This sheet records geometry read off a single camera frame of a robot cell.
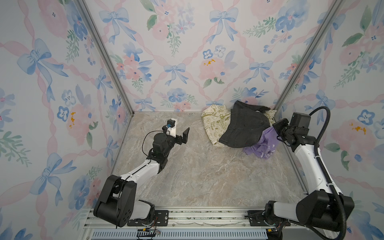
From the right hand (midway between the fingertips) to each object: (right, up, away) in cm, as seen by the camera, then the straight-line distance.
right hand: (275, 121), depth 80 cm
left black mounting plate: (-61, -48, -6) cm, 78 cm away
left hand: (-50, -1, +1) cm, 50 cm away
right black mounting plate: (-13, -48, -7) cm, 50 cm away
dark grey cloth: (-7, -1, +22) cm, 23 cm away
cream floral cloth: (-27, +3, +29) cm, 40 cm away
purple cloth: (-4, -13, +1) cm, 14 cm away
